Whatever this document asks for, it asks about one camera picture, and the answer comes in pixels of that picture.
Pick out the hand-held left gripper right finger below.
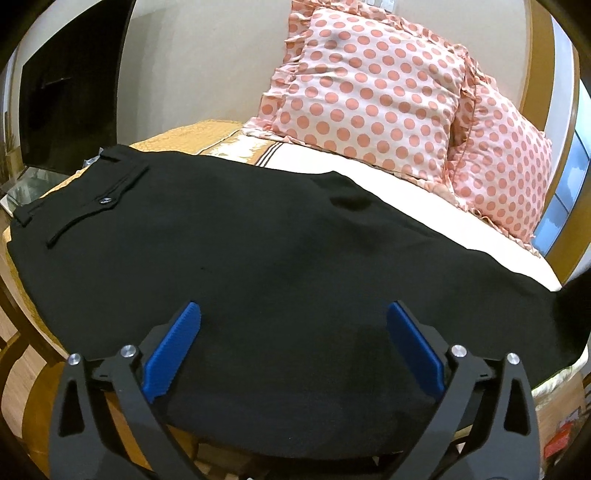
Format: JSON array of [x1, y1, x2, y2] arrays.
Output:
[[385, 301, 542, 480]]

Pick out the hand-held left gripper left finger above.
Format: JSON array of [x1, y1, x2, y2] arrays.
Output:
[[48, 301, 203, 480]]

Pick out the black pants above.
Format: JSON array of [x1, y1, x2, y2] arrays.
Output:
[[7, 144, 589, 464]]

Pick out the bed with cream sheet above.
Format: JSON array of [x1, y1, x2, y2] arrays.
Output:
[[2, 119, 591, 480]]

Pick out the red box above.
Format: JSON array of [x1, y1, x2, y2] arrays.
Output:
[[544, 427, 573, 464]]

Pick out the small polka dot pillow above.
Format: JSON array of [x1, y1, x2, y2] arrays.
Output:
[[443, 46, 554, 257]]

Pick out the glass side table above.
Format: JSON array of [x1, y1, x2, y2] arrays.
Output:
[[0, 167, 70, 217]]

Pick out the large polka dot pillow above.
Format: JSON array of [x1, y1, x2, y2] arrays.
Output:
[[243, 0, 478, 186]]

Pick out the black television screen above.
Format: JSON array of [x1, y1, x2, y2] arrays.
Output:
[[18, 0, 134, 174]]

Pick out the wooden headboard frame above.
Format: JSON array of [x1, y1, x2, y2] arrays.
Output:
[[522, 0, 591, 291]]

